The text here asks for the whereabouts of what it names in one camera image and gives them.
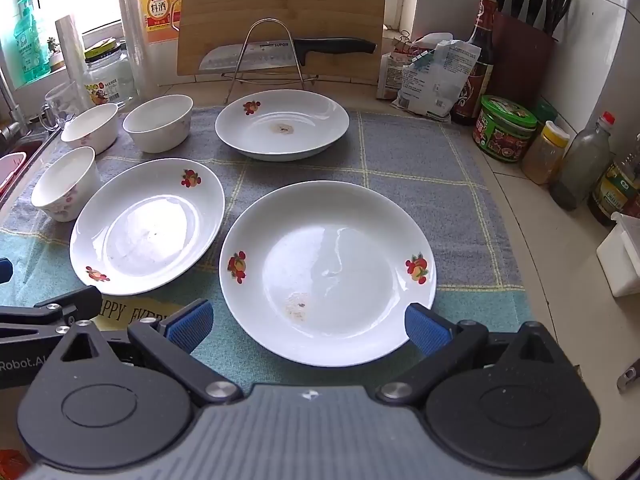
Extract yellow-label oil bottle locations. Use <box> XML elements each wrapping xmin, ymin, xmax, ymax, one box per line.
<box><xmin>587</xmin><ymin>132</ymin><xmax>640</xmax><ymax>228</ymax></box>

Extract small metal object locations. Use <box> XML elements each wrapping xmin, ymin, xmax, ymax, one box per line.
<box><xmin>616</xmin><ymin>365</ymin><xmax>640</xmax><ymax>393</ymax></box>

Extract black kitchen scissors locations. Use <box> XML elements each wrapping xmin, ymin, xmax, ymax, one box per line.
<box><xmin>544</xmin><ymin>0</ymin><xmax>572</xmax><ymax>36</ymax></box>

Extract metal binder clip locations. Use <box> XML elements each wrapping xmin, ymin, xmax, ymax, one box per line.
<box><xmin>397</xmin><ymin>30</ymin><xmax>426</xmax><ymax>56</ymax></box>

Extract tall plastic wrap roll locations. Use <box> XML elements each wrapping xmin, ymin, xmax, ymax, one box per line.
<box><xmin>115</xmin><ymin>0</ymin><xmax>151</xmax><ymax>96</ymax></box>

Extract dark red knife block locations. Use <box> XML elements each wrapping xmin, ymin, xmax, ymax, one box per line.
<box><xmin>492</xmin><ymin>10</ymin><xmax>558</xmax><ymax>108</ymax></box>

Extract green dish soap bottle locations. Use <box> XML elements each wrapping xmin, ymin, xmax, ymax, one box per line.
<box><xmin>11</xmin><ymin>0</ymin><xmax>51</xmax><ymax>86</ymax></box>

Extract small green container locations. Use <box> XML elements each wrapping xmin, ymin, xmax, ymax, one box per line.
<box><xmin>530</xmin><ymin>97</ymin><xmax>558</xmax><ymax>126</ymax></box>

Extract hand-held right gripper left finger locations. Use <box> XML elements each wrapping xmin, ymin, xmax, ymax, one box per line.
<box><xmin>59</xmin><ymin>299</ymin><xmax>243</xmax><ymax>408</ymax></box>

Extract metal wire rack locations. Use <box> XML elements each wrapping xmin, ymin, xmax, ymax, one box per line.
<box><xmin>220</xmin><ymin>17</ymin><xmax>321</xmax><ymax>106</ymax></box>

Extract orange cooking wine bottle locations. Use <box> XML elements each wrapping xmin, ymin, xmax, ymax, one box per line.
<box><xmin>138</xmin><ymin>0</ymin><xmax>186</xmax><ymax>45</ymax></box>

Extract red-cap clear bottle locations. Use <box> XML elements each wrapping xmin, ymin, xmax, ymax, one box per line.
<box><xmin>547</xmin><ymin>111</ymin><xmax>617</xmax><ymax>211</ymax></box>

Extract short plastic wrap roll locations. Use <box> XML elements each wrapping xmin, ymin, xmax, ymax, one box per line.
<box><xmin>55</xmin><ymin>14</ymin><xmax>93</xmax><ymax>101</ymax></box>

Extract bamboo cutting board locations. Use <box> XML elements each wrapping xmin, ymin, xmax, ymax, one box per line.
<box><xmin>176</xmin><ymin>0</ymin><xmax>390</xmax><ymax>86</ymax></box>

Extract dark soy sauce bottle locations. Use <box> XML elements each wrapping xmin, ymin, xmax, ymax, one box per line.
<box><xmin>450</xmin><ymin>0</ymin><xmax>498</xmax><ymax>127</ymax></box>

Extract red-rimmed basin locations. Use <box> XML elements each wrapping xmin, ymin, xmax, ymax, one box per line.
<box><xmin>0</xmin><ymin>151</ymin><xmax>27</xmax><ymax>196</ymax></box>

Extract metal faucet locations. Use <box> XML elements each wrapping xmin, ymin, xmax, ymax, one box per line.
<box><xmin>0</xmin><ymin>67</ymin><xmax>28</xmax><ymax>136</ymax></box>

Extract large white fruit-print plate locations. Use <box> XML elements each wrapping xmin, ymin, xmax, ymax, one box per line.
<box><xmin>219</xmin><ymin>180</ymin><xmax>437</xmax><ymax>367</ymax></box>

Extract green round tin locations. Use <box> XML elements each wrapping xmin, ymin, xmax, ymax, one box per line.
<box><xmin>472</xmin><ymin>95</ymin><xmax>538</xmax><ymax>163</ymax></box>

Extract clear glass mug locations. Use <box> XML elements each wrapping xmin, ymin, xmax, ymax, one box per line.
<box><xmin>39</xmin><ymin>80</ymin><xmax>83</xmax><ymax>133</ymax></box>

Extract black-handled kitchen knife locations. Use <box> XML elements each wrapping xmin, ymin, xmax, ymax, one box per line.
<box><xmin>198</xmin><ymin>36</ymin><xmax>377</xmax><ymax>72</ymax></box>

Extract yellow-lid spice jar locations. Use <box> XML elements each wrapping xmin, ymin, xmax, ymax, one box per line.
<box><xmin>520</xmin><ymin>121</ymin><xmax>571</xmax><ymax>186</ymax></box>

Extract grey and teal checked towel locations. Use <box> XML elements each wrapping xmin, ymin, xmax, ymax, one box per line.
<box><xmin>0</xmin><ymin>105</ymin><xmax>538</xmax><ymax>391</ymax></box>

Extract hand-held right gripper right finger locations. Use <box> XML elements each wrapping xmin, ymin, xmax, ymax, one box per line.
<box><xmin>376</xmin><ymin>302</ymin><xmax>569</xmax><ymax>407</ymax></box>

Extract glass jar with yellow-green lid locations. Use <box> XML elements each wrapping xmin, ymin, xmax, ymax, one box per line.
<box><xmin>82</xmin><ymin>40</ymin><xmax>140</xmax><ymax>108</ymax></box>

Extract white plastic box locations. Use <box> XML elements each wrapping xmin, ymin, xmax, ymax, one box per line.
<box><xmin>595</xmin><ymin>212</ymin><xmax>640</xmax><ymax>298</ymax></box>

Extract white blue-print bag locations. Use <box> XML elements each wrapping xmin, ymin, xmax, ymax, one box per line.
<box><xmin>391</xmin><ymin>39</ymin><xmax>482</xmax><ymax>122</ymax></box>

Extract white floral bowl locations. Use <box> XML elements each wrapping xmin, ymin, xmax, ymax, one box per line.
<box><xmin>61</xmin><ymin>103</ymin><xmax>120</xmax><ymax>155</ymax></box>
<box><xmin>122</xmin><ymin>94</ymin><xmax>194</xmax><ymax>154</ymax></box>
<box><xmin>31</xmin><ymin>146</ymin><xmax>102</xmax><ymax>223</ymax></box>

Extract stained white fruit-print plate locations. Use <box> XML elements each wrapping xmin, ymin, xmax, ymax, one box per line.
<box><xmin>215</xmin><ymin>89</ymin><xmax>350</xmax><ymax>162</ymax></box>

